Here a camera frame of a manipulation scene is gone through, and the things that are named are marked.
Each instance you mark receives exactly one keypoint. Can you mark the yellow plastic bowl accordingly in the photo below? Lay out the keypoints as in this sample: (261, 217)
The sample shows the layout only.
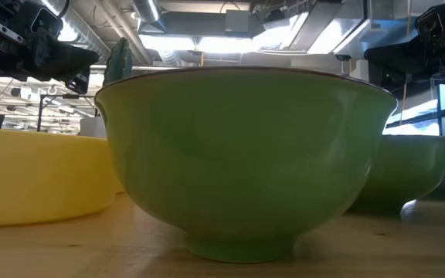
(33, 173)
(119, 187)

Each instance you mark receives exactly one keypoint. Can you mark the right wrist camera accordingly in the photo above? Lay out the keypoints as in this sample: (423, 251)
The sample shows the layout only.
(433, 21)

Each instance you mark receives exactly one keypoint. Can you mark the rectangular silver ceiling duct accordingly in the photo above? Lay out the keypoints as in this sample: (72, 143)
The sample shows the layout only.
(323, 27)

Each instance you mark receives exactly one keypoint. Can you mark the green cactus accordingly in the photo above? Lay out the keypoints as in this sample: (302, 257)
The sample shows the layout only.
(118, 62)

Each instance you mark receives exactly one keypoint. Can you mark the black metal stand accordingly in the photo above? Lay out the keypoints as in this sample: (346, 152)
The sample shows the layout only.
(70, 96)

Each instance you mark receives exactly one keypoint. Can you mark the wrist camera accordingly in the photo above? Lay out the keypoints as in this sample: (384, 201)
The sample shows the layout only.
(433, 21)
(46, 23)

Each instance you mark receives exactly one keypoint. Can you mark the red floral green-sided bowl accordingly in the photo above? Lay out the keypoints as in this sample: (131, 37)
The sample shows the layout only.
(245, 154)
(408, 173)

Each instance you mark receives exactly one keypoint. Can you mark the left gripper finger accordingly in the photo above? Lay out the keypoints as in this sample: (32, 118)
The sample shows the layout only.
(75, 65)
(62, 52)

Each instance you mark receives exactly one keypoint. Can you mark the ceiling security camera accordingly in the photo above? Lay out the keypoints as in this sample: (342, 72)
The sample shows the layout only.
(343, 57)

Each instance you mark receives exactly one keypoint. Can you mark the grey ceiling box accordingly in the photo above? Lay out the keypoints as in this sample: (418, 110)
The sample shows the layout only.
(238, 21)

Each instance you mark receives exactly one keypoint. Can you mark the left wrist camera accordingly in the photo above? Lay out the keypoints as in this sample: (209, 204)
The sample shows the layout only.
(46, 23)

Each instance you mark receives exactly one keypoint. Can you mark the corrugated silver duct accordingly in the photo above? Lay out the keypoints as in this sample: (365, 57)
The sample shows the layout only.
(85, 32)

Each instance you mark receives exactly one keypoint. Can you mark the white faceted plant pot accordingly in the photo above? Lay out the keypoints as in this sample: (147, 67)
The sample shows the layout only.
(91, 129)

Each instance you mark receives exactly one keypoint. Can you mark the round silver ceiling duct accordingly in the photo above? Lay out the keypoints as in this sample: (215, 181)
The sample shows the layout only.
(147, 9)

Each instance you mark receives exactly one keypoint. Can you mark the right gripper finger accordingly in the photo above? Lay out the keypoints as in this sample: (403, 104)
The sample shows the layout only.
(404, 48)
(400, 63)

